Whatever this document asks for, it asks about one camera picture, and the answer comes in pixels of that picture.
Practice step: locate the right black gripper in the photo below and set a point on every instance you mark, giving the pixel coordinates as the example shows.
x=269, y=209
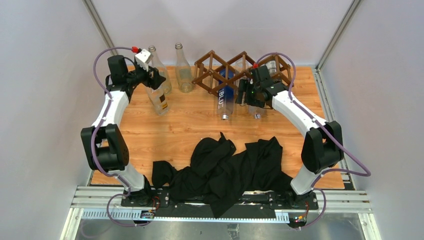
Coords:
x=243, y=86

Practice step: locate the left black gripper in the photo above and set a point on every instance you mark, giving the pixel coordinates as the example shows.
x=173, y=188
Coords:
x=156, y=79

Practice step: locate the clear bottle dark label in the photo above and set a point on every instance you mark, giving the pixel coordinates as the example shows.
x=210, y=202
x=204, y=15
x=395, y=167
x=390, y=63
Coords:
x=162, y=70

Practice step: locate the small clear black-capped bottle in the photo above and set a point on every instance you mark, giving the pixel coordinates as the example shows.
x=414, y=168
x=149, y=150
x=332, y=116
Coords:
x=158, y=100

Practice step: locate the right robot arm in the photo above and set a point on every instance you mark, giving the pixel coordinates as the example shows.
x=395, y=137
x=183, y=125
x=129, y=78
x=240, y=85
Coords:
x=323, y=140

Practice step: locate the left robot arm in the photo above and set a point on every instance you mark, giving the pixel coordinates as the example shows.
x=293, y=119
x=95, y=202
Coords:
x=103, y=142

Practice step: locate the blue labelled clear bottle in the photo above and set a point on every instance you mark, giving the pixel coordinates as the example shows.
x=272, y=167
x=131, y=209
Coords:
x=225, y=102

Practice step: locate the brown wooden wine rack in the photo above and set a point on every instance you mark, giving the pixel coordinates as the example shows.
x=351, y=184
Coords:
x=212, y=73

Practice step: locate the dark green wine bottle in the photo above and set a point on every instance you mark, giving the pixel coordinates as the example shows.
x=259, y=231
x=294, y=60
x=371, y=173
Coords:
x=274, y=70

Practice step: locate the black cloth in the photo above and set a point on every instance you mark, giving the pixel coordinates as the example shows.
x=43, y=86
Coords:
x=217, y=172

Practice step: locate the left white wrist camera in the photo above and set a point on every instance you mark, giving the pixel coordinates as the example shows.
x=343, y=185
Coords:
x=143, y=58

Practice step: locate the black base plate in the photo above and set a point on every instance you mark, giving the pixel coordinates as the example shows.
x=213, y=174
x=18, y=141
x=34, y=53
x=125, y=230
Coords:
x=212, y=207

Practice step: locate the aluminium frame rail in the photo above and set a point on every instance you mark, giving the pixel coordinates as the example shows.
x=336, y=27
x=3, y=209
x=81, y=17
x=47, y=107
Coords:
x=95, y=202

